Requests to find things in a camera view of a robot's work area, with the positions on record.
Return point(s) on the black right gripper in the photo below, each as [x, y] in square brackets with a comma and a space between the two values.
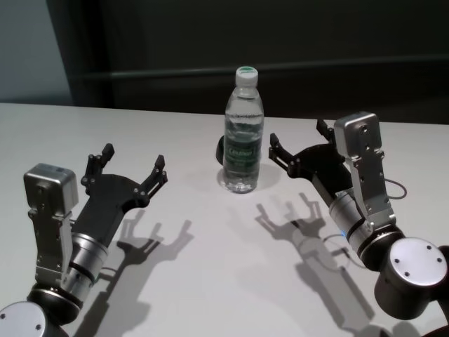
[322, 165]

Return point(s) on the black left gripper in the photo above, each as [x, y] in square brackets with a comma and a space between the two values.
[105, 203]

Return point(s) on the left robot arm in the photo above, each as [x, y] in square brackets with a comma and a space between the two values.
[84, 252]

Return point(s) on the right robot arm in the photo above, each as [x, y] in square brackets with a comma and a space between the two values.
[410, 259]

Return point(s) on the clear water bottle green label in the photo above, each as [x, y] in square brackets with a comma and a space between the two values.
[242, 140]

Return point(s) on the small black object behind bottle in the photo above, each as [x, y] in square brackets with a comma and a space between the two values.
[219, 151]

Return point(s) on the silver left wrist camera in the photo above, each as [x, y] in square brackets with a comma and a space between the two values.
[49, 186]

